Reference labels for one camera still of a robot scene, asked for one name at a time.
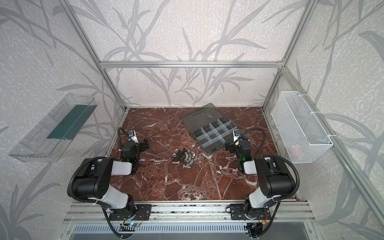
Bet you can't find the white wire mesh basket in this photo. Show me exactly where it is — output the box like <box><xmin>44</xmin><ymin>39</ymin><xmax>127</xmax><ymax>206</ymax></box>
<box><xmin>271</xmin><ymin>91</ymin><xmax>333</xmax><ymax>164</ymax></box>

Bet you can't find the left black corrugated cable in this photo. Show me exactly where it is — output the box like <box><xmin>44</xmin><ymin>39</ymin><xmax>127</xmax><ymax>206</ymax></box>
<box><xmin>116</xmin><ymin>127</ymin><xmax>130</xmax><ymax>152</ymax></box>

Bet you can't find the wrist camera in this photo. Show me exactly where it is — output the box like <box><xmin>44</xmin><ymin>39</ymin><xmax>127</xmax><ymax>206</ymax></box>
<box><xmin>233</xmin><ymin>130</ymin><xmax>243</xmax><ymax>142</ymax></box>
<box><xmin>127</xmin><ymin>130</ymin><xmax>139</xmax><ymax>144</ymax></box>

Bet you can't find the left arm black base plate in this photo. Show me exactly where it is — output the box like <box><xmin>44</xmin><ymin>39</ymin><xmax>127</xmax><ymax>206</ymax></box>
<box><xmin>109</xmin><ymin>204</ymin><xmax>152</xmax><ymax>221</ymax></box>

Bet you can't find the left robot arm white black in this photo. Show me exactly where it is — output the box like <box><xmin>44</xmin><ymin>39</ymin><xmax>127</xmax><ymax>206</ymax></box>
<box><xmin>67</xmin><ymin>139</ymin><xmax>150</xmax><ymax>215</ymax></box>

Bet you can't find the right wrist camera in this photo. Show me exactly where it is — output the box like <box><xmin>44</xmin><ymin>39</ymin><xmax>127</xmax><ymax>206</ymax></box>
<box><xmin>233</xmin><ymin>130</ymin><xmax>243</xmax><ymax>142</ymax></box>

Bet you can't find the right black corrugated cable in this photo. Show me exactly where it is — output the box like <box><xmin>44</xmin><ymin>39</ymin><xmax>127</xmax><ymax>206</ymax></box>
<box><xmin>238</xmin><ymin>128</ymin><xmax>301</xmax><ymax>200</ymax></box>

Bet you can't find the aluminium front rail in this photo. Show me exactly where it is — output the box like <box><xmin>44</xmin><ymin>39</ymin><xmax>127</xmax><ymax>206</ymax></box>
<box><xmin>63</xmin><ymin>200</ymin><xmax>316</xmax><ymax>224</ymax></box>

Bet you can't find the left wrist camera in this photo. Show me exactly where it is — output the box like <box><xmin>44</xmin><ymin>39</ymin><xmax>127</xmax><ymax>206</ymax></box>
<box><xmin>127</xmin><ymin>130</ymin><xmax>139</xmax><ymax>144</ymax></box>

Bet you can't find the aluminium frame back crossbar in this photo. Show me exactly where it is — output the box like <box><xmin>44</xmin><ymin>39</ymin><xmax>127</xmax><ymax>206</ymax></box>
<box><xmin>100</xmin><ymin>61</ymin><xmax>283</xmax><ymax>69</ymax></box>

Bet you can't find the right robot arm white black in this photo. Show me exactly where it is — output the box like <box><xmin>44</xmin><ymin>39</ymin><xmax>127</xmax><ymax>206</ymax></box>
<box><xmin>225</xmin><ymin>140</ymin><xmax>300</xmax><ymax>212</ymax></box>

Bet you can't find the grey compartment organizer box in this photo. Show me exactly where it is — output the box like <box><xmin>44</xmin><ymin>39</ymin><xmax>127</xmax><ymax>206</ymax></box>
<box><xmin>181</xmin><ymin>103</ymin><xmax>238</xmax><ymax>156</ymax></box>

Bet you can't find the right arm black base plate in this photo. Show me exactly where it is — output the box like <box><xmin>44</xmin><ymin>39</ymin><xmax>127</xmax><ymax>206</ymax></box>
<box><xmin>226</xmin><ymin>203</ymin><xmax>272</xmax><ymax>221</ymax></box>

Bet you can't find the black corrugated cable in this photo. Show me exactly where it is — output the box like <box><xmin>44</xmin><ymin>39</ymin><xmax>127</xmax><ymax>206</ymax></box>
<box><xmin>238</xmin><ymin>128</ymin><xmax>301</xmax><ymax>200</ymax></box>
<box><xmin>116</xmin><ymin>127</ymin><xmax>130</xmax><ymax>152</ymax></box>

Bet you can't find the small electronics board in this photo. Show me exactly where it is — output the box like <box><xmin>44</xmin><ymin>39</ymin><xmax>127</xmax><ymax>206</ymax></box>
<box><xmin>119</xmin><ymin>223</ymin><xmax>136</xmax><ymax>232</ymax></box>

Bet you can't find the clear acrylic wall shelf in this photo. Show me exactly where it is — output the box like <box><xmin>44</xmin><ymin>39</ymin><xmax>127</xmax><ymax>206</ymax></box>
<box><xmin>9</xmin><ymin>94</ymin><xmax>98</xmax><ymax>163</ymax></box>

